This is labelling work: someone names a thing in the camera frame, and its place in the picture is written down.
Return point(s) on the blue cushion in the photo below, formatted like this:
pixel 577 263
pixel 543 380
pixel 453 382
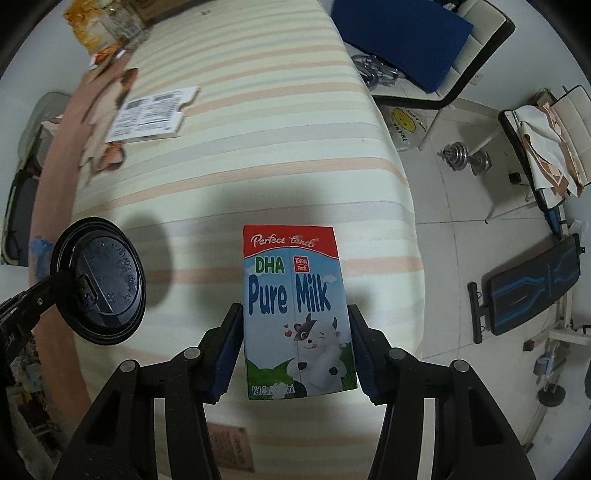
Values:
pixel 401 41

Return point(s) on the flat white printed box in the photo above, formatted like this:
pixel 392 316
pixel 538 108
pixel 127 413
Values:
pixel 147 115

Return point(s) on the yellow snack bag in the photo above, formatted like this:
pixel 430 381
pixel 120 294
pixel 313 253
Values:
pixel 87 23

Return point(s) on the striped tablecloth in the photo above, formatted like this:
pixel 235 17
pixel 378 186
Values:
pixel 258 175

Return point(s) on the cardboard box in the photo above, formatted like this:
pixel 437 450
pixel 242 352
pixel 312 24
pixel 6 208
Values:
pixel 147 8

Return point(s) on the black blue weight bench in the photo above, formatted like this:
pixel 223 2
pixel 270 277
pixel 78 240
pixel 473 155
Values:
pixel 531 286

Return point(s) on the smiley print plastic bag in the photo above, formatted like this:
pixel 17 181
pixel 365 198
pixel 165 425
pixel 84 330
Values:
pixel 406 124

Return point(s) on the milk carton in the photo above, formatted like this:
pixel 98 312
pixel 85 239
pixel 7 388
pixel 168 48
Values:
pixel 295 314

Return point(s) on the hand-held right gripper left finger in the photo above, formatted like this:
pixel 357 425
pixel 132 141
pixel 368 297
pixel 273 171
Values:
pixel 228 360

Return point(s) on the pink tablecloth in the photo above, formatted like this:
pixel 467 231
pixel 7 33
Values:
pixel 60 175

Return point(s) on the brown cardboard piece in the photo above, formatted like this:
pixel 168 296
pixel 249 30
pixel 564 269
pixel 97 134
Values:
pixel 229 445

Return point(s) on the small red packet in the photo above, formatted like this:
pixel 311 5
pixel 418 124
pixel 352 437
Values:
pixel 106 56

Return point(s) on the beige cloth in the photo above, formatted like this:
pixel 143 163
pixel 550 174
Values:
pixel 549 138

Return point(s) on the chrome dumbbell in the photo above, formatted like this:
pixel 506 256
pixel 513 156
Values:
pixel 464 159

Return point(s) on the black cup lid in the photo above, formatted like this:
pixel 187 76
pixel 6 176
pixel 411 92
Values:
pixel 106 286

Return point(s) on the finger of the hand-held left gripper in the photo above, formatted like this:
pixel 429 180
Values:
pixel 41 290

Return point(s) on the white padded chair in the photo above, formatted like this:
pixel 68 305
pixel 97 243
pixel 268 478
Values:
pixel 521 152

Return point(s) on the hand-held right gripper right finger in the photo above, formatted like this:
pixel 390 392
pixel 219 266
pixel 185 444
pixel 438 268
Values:
pixel 367 364

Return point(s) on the black frame white chair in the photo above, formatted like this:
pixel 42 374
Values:
pixel 489 27

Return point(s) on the clear glass bottle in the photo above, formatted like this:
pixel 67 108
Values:
pixel 127 25

